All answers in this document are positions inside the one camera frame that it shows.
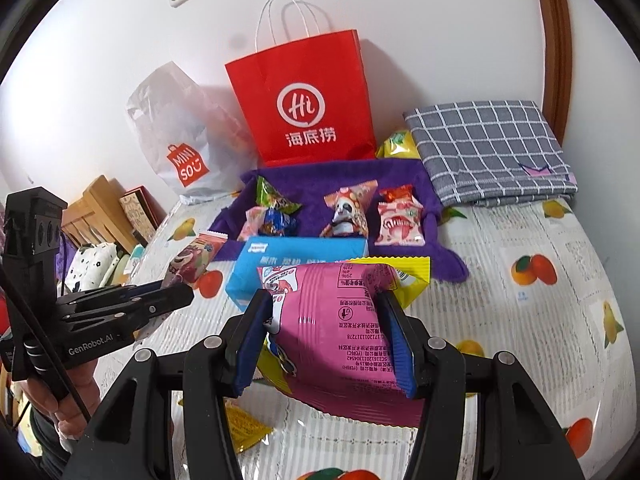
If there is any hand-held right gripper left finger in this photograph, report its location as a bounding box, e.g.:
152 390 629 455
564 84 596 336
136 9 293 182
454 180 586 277
65 289 273 480

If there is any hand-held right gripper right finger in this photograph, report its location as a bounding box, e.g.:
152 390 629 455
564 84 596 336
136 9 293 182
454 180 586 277
374 291 586 480

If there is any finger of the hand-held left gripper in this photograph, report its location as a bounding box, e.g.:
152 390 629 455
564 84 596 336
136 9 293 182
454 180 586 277
56 280 168 320
69 286 195 334

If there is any pink bear print snack packet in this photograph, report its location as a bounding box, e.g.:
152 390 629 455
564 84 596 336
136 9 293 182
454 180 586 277
134 230 228 343

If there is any pink snack bag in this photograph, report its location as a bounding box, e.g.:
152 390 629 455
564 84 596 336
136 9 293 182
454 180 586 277
256 260 431 428

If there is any green snack packet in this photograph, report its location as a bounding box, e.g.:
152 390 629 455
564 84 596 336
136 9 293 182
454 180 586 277
256 176 303 213

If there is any person's left hand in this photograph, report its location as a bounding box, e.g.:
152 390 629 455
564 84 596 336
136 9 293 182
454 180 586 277
24 359 102 440

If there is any white dotted pillow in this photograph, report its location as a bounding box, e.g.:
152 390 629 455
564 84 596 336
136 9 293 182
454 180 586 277
64 242 126 293

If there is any yellow serrated snack packet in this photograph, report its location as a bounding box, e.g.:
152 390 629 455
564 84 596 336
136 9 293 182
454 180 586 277
345 256 432 309

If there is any yellow flat snack packet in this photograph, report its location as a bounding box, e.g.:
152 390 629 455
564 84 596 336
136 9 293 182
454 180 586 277
222 350 275 455

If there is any patterned brown box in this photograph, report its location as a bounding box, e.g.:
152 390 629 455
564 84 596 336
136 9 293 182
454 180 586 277
119 186 167 245

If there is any small pink snack packet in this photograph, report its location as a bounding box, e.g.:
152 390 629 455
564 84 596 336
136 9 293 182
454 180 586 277
236 206 268 241

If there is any blue tissue pack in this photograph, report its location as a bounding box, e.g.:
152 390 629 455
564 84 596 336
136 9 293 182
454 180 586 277
225 236 370 311

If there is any strawberry print snack packet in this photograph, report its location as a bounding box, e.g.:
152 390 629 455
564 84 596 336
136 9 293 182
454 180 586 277
374 199 426 247

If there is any fruit printed bed sheet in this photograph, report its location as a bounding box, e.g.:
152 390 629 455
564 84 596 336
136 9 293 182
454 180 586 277
92 195 636 480

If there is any blue wrapped candy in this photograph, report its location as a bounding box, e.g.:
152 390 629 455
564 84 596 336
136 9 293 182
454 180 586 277
260 207 301 236

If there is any panda print snack packet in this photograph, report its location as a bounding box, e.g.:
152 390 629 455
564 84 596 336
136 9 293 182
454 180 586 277
320 180 378 246

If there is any white plastic shopping bag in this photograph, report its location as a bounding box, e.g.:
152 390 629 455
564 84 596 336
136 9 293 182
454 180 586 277
125 61 261 206

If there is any purple towel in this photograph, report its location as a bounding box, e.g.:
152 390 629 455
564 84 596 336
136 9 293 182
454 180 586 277
207 157 470 282

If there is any yellow snack bag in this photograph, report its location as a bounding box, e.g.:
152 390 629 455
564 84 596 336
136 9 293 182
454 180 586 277
376 130 426 162

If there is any grey checked folded cloth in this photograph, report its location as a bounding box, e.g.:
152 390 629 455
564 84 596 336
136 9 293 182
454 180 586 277
402 100 578 208

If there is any red paper bag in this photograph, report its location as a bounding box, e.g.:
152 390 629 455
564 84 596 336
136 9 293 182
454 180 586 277
224 0 377 168

